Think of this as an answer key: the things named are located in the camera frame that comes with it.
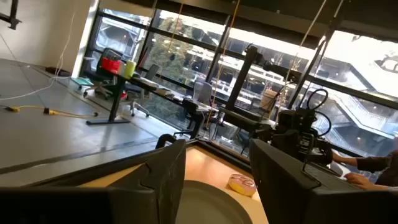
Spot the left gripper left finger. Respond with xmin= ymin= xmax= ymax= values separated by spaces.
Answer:
xmin=0 ymin=139 xmax=187 ymax=224

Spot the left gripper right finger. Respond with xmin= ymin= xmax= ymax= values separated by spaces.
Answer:
xmin=249 ymin=139 xmax=398 ymax=224

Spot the beige paper bag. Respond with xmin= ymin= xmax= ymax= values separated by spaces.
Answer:
xmin=259 ymin=89 xmax=279 ymax=112

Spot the person's hand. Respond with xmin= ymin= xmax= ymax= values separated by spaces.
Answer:
xmin=343 ymin=172 xmax=376 ymax=191

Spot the pink frosted donut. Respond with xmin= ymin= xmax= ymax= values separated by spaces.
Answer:
xmin=228 ymin=174 xmax=257 ymax=197

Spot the person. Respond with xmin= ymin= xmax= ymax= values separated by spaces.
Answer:
xmin=331 ymin=149 xmax=398 ymax=191

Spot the grey office chair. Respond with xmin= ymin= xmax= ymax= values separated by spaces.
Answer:
xmin=188 ymin=80 xmax=214 ymax=108

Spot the grey round plate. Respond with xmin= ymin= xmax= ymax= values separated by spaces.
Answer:
xmin=175 ymin=179 xmax=253 ymax=224

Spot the small black desk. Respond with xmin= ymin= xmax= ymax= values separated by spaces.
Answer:
xmin=182 ymin=98 xmax=220 ymax=140

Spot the long black desk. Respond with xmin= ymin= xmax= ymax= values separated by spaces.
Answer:
xmin=85 ymin=67 xmax=187 ymax=126

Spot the black office chair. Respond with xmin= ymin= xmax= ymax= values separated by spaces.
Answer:
xmin=82 ymin=48 xmax=124 ymax=100

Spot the red box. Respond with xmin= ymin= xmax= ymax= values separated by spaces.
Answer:
xmin=101 ymin=57 xmax=124 ymax=75

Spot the yellow-green container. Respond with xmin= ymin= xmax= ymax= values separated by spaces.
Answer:
xmin=124 ymin=60 xmax=137 ymax=79

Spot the grey laptop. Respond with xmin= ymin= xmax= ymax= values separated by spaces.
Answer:
xmin=144 ymin=63 xmax=160 ymax=82

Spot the black looped gripper cable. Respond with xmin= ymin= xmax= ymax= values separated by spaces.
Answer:
xmin=306 ymin=88 xmax=333 ymax=138

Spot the yellow floor cable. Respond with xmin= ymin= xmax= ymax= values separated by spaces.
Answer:
xmin=4 ymin=105 xmax=99 ymax=119

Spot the yellow hanging rope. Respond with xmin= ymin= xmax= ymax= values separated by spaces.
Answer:
xmin=204 ymin=0 xmax=242 ymax=129

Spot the white cable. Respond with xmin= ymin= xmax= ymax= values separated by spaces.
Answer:
xmin=0 ymin=12 xmax=78 ymax=101

